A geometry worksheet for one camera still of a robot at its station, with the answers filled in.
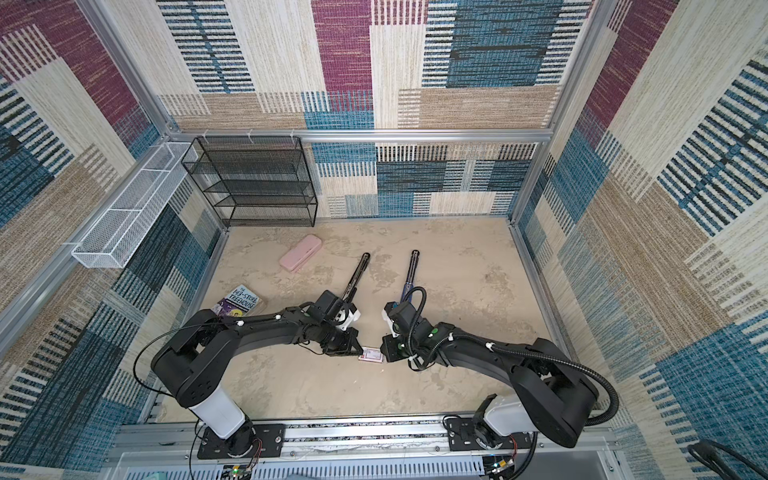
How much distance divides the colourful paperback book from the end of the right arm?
0.45 meters

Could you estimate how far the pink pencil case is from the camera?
1.07 m

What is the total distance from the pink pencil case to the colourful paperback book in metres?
0.15

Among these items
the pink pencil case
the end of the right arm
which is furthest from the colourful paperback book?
the end of the right arm

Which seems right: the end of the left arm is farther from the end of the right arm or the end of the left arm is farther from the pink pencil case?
the pink pencil case

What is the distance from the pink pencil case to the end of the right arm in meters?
0.44

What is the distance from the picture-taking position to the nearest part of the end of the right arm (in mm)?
650

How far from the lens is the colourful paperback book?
3.14ft

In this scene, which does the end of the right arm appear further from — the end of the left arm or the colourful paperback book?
the colourful paperback book

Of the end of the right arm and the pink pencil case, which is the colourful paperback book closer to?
the pink pencil case
